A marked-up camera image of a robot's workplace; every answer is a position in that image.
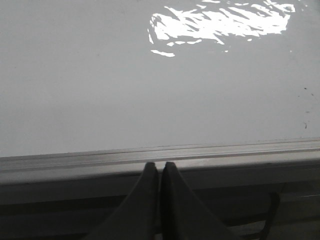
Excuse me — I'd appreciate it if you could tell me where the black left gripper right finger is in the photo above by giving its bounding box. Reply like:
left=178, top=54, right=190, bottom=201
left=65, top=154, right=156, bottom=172
left=160, top=162, right=240, bottom=240

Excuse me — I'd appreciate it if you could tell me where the white whiteboard with aluminium frame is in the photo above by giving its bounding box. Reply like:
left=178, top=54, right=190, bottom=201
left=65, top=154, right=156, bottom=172
left=0, top=0, right=320, bottom=204

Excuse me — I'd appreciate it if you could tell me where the black cable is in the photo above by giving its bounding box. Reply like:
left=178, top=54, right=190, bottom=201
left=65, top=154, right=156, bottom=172
left=259, top=192, right=281, bottom=240

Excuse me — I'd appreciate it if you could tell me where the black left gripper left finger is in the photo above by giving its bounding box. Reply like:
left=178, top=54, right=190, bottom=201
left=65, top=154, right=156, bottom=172
left=86, top=162, right=159, bottom=240

